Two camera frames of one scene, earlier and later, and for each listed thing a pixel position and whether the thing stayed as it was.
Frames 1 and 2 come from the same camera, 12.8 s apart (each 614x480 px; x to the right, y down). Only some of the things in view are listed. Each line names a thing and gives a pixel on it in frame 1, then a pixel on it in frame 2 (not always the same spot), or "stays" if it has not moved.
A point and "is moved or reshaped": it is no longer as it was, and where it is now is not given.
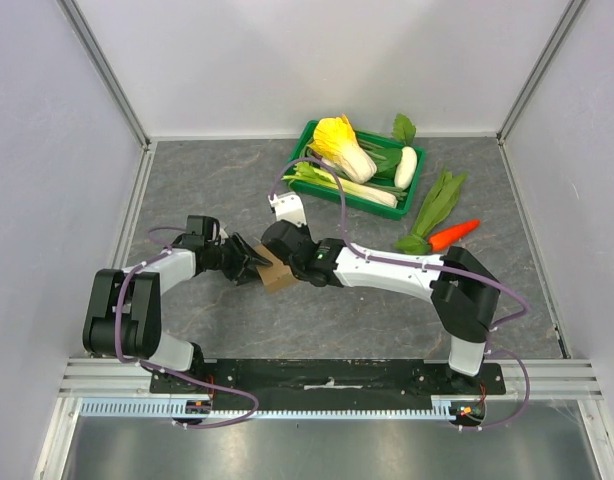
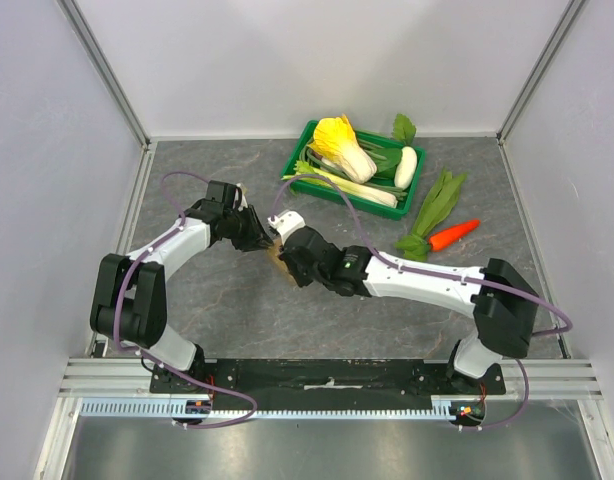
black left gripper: (242, 252) → (247, 243)
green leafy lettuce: (438, 202) stays
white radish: (406, 169) stays
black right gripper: (291, 257) stays
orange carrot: (442, 240) stays
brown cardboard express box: (276, 276) is moved or reshaped
